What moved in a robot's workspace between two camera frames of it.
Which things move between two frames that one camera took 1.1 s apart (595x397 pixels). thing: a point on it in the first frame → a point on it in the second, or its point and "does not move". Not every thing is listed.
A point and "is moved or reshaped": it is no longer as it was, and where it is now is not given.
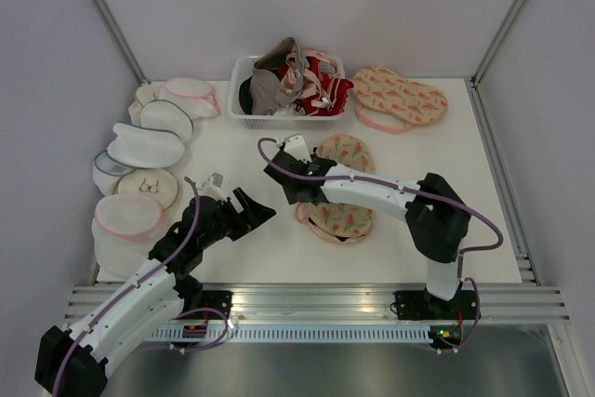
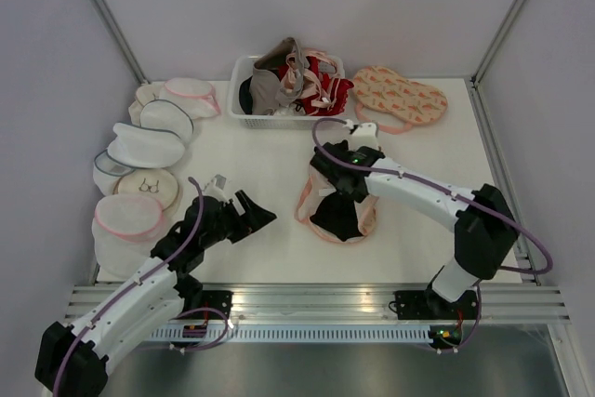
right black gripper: x=289 y=196 → x=351 y=152
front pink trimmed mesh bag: x=123 y=229 does not move
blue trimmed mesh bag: x=106 y=172 does not move
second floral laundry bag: x=410 y=101 does not move
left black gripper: x=253 y=215 does not move
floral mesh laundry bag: x=337 y=221 is moved or reshaped
